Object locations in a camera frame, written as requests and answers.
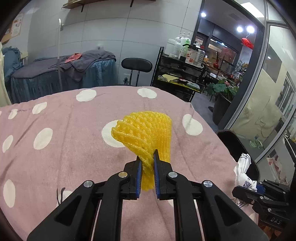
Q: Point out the pink polka dot blanket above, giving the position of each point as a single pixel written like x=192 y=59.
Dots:
x=51 y=145

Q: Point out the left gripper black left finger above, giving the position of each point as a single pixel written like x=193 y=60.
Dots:
x=93 y=211

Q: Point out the black metal utility cart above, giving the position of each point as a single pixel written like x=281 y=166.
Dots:
x=180 y=79

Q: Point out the blue massage bed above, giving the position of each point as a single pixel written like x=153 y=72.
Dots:
x=35 y=80

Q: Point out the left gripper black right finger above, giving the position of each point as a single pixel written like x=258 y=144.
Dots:
x=201 y=210

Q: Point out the white wrapper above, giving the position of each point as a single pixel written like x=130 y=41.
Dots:
x=242 y=179

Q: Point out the wall poster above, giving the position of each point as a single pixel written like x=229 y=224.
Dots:
x=16 y=25

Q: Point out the red cloth on bed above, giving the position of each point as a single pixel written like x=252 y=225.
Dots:
x=73 y=57

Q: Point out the red hanging ornament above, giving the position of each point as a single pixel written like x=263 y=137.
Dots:
x=247 y=43

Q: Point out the white bottle on cart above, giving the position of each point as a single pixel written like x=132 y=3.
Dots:
x=172 y=48

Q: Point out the cream hanging garment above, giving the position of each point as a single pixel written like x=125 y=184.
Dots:
x=4 y=98

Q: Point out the grey towel on bed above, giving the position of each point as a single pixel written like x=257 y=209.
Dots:
x=76 y=69

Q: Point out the yellow foam fruit net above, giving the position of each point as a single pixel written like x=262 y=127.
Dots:
x=143 y=133

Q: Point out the green potted plant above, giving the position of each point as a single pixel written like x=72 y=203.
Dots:
x=224 y=92

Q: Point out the dark brown trash bin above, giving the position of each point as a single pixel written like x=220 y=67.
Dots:
x=236 y=148

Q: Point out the black round stool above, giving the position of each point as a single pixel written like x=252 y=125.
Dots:
x=135 y=64

